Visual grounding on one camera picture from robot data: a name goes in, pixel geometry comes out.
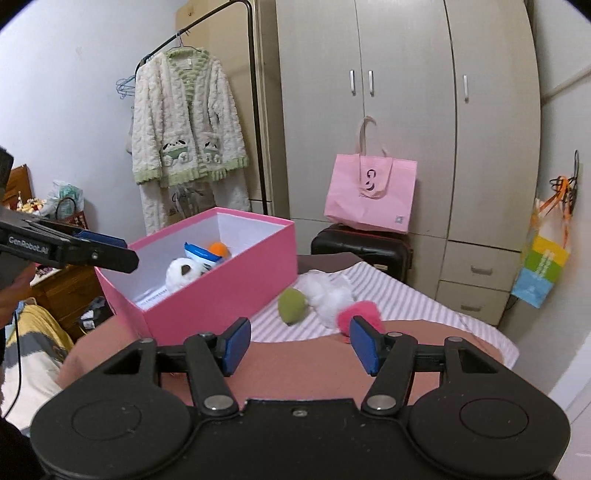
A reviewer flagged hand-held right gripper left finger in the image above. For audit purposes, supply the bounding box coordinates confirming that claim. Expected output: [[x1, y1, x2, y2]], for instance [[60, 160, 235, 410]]
[[95, 318, 252, 416]]

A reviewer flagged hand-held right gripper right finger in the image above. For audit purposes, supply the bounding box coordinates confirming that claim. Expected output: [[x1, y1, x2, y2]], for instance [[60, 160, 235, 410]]
[[349, 315, 502, 414]]

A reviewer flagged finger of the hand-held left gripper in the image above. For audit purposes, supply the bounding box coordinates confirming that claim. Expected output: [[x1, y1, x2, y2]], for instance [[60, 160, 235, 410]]
[[55, 230, 140, 274]]

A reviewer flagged pink cardboard box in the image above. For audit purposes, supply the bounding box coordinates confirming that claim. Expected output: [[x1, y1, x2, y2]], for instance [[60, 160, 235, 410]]
[[93, 207, 297, 346]]

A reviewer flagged white brown panda plush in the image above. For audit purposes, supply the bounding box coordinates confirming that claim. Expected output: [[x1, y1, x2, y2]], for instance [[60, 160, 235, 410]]
[[165, 257, 204, 292]]

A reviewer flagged blue white plush toy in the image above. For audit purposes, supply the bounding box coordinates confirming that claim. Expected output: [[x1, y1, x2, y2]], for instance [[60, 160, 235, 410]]
[[184, 242, 222, 271]]

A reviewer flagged pink fluffy plush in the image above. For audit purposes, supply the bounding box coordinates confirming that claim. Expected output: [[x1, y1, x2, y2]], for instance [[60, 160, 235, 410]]
[[336, 301, 386, 344]]

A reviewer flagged red basket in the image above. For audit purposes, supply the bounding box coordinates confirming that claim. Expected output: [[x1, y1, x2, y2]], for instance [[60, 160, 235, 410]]
[[55, 196, 89, 230]]

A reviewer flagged wooden nightstand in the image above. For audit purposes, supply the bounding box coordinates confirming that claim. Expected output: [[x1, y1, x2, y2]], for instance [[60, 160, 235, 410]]
[[0, 166, 107, 342]]

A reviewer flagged black shoe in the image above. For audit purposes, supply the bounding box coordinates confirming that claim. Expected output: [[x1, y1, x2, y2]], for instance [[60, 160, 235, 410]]
[[78, 296, 114, 334]]

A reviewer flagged white fluffy plush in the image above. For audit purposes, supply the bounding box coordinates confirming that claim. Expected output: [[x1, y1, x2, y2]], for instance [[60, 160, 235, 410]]
[[300, 270, 356, 328]]

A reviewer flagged printed paper sheet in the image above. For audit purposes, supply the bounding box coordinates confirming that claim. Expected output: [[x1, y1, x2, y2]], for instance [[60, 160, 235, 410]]
[[136, 284, 178, 309]]

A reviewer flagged striped bed sheet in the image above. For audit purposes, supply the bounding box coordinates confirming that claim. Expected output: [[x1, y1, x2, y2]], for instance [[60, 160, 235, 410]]
[[252, 261, 520, 365]]

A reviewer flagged green plush toy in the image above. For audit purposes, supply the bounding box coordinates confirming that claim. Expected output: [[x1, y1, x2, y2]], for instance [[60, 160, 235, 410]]
[[277, 288, 309, 328]]

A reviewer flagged white plastic bag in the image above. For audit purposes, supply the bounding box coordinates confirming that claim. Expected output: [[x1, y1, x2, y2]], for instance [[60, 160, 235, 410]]
[[46, 180, 86, 215]]

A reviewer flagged yellow grey striped cloth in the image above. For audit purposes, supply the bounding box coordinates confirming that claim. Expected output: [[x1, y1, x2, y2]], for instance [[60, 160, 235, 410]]
[[0, 302, 75, 430]]

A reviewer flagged black suitcase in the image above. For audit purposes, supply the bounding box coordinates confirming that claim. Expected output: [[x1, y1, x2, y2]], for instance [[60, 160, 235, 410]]
[[311, 224, 413, 284]]

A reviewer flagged wardrobe drawer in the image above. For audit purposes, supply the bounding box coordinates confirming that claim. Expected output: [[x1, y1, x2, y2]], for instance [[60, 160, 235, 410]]
[[436, 279, 512, 326], [445, 240, 523, 292]]

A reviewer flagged pink tote bag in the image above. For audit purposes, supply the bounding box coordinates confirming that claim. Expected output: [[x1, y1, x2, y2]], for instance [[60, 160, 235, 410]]
[[323, 116, 417, 234]]

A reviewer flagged fluffy cream green robe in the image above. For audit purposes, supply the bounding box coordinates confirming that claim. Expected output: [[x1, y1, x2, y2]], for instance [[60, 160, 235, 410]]
[[127, 46, 250, 234]]

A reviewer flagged black clothes rack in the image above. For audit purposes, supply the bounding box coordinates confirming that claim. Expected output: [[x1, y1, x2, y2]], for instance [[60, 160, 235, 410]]
[[134, 0, 271, 217]]

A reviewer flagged colourful checked gift bag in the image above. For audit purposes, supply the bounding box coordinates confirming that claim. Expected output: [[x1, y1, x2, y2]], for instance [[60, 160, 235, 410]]
[[510, 198, 572, 309]]

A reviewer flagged orange ribbon bundle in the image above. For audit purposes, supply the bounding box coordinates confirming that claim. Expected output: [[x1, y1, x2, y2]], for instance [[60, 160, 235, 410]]
[[549, 175, 579, 217]]

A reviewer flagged beige wardrobe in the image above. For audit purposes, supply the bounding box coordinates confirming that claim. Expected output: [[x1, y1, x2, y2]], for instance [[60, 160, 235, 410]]
[[256, 0, 542, 328]]

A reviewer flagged black cable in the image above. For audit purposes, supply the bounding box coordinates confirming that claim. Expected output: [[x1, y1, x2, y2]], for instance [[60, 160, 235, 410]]
[[10, 300, 25, 418]]

